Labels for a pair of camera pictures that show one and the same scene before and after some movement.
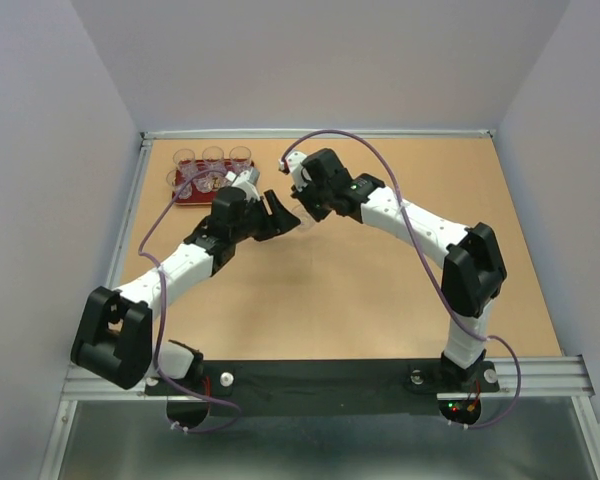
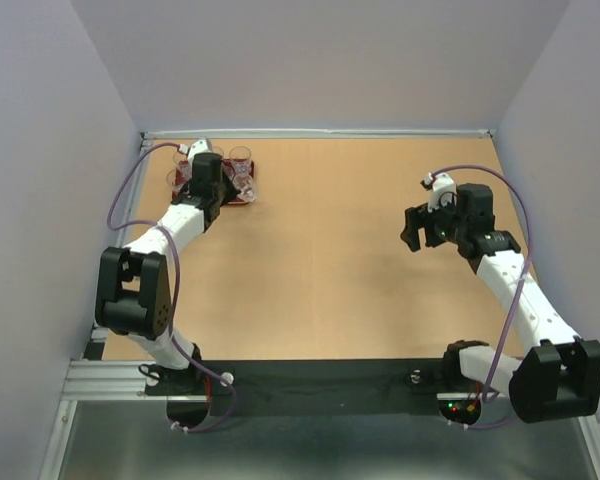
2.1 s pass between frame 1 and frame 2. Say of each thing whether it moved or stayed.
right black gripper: moved
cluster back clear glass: moved
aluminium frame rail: stayed
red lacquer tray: stayed
